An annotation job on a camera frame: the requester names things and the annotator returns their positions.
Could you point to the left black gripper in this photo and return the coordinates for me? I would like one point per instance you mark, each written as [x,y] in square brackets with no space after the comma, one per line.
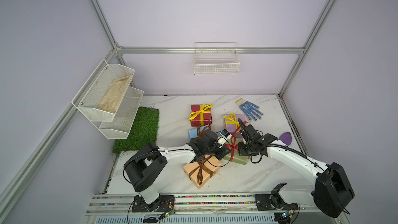
[222,152]

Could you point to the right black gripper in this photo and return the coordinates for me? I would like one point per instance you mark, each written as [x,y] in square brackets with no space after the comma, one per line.
[241,151]

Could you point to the green gift box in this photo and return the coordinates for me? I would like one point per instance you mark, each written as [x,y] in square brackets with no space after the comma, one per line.
[235,157]

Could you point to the purple gift box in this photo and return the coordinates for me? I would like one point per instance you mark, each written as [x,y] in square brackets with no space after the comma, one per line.
[243,119]

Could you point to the yellow ribbon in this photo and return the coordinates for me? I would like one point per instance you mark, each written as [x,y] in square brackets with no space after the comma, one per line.
[230,122]
[201,112]

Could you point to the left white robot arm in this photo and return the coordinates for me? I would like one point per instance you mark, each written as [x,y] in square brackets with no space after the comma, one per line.
[144,167]

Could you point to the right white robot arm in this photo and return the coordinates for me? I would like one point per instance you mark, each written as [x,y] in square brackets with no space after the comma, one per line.
[330,189]

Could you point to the brown ribbon on blue box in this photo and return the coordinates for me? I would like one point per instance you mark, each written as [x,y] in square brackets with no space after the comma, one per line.
[203,130]

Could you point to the blue gift box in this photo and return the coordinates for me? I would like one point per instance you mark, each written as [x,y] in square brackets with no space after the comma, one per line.
[192,135]

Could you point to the brown ribbon on orange box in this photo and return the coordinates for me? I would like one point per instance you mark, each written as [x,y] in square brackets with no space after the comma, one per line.
[202,168]

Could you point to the orange gift box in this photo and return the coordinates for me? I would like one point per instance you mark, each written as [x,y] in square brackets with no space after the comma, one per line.
[202,169]

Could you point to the red gift box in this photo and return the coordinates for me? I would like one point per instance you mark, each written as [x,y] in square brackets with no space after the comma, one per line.
[200,115]

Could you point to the yellow ribbon on red box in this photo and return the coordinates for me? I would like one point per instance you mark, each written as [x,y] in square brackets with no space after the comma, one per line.
[201,112]

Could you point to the blue dotted work glove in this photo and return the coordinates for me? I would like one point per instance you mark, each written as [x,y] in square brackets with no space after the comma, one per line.
[250,110]

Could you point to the green artificial grass mat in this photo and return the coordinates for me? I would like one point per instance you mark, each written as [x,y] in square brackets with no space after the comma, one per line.
[144,131]

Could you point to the lower white mesh shelf basket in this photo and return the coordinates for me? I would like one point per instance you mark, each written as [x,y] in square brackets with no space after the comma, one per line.
[120,127]

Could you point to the white mesh shelf basket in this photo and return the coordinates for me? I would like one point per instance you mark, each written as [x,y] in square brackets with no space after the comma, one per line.
[88,99]
[120,127]

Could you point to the beige cloth in basket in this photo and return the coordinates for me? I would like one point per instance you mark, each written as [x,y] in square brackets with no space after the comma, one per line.
[114,94]

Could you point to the upper white mesh shelf basket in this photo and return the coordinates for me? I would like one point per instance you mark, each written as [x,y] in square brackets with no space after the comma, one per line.
[88,99]

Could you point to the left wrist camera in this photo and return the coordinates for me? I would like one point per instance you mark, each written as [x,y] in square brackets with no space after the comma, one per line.
[224,137]

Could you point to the purple pink-handled spatula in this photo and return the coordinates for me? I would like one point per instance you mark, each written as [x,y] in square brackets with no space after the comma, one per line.
[286,138]

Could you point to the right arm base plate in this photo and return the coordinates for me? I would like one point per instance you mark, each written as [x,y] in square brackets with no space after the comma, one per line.
[273,200]

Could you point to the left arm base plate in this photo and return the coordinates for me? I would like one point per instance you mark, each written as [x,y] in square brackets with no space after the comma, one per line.
[152,205]

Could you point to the white wire wall basket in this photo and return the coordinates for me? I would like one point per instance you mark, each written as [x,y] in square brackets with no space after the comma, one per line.
[212,58]

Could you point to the aluminium front rail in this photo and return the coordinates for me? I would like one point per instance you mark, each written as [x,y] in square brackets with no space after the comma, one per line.
[212,208]

